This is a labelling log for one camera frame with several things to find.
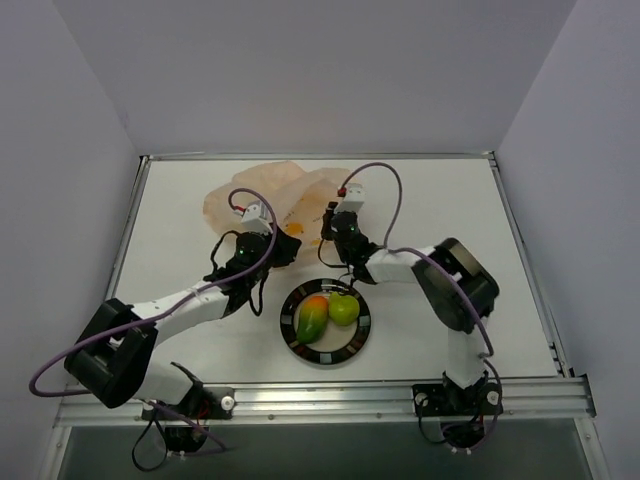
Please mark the fake green apple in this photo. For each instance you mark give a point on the fake green apple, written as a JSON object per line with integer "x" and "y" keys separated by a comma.
{"x": 343, "y": 309}

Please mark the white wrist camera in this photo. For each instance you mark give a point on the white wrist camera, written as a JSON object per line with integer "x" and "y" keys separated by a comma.
{"x": 352, "y": 197}
{"x": 255, "y": 218}

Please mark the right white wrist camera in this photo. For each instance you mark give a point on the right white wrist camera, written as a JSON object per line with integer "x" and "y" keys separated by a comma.
{"x": 352, "y": 197}

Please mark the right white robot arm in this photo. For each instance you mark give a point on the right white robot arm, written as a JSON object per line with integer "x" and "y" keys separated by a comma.
{"x": 459, "y": 289}

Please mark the fake mango orange green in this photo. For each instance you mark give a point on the fake mango orange green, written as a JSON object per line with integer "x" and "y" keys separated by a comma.
{"x": 312, "y": 319}

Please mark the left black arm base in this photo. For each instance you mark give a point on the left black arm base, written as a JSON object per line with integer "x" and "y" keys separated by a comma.
{"x": 183, "y": 427}

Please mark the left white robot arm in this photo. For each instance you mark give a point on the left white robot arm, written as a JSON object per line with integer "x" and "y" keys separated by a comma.
{"x": 114, "y": 359}

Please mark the orange translucent plastic bag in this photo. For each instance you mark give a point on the orange translucent plastic bag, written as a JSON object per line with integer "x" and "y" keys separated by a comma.
{"x": 298, "y": 197}

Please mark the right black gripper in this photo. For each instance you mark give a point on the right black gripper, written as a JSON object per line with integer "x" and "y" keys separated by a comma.
{"x": 328, "y": 226}

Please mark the dark rimmed beige plate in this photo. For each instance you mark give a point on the dark rimmed beige plate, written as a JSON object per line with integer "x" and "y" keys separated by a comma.
{"x": 338, "y": 344}

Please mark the aluminium front rail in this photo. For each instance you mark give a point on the aluminium front rail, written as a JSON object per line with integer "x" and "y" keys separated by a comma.
{"x": 349, "y": 402}

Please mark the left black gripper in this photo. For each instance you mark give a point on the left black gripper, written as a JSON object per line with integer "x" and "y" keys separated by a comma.
{"x": 285, "y": 246}

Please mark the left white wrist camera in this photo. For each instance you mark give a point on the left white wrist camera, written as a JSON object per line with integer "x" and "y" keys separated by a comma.
{"x": 255, "y": 218}

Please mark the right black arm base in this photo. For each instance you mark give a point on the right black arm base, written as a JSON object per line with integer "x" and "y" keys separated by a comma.
{"x": 461, "y": 419}

